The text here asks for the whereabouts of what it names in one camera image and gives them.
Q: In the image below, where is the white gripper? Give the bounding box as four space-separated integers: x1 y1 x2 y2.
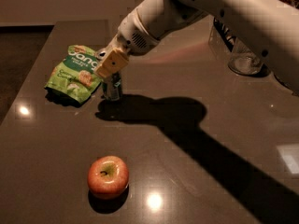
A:
94 9 159 78

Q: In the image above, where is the green rice chip bag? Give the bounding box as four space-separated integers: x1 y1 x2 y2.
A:
45 45 102 105

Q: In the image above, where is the clear glass jar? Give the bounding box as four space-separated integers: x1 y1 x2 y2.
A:
228 38 263 76

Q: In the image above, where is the silver redbull can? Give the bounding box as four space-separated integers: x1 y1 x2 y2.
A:
102 73 122 102

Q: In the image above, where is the black wire basket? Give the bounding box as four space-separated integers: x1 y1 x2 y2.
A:
213 19 236 51

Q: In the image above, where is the red apple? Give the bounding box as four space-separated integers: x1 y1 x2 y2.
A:
87 156 129 200

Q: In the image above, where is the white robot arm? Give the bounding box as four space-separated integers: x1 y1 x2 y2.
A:
94 0 299 92

